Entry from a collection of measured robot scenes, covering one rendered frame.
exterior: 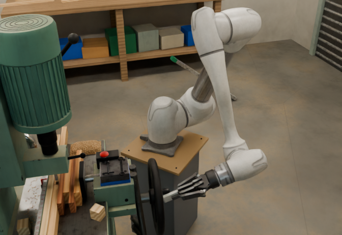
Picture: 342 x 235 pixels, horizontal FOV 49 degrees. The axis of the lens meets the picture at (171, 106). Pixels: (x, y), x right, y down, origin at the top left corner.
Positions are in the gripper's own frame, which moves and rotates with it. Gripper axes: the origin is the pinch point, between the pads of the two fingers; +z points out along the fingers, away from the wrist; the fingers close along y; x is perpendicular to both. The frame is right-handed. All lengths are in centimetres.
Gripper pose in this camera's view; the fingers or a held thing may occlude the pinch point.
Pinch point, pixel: (171, 196)
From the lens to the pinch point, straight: 156.0
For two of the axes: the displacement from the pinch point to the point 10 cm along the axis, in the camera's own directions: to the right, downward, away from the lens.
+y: 1.8, 4.9, -8.5
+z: -9.2, 3.9, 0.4
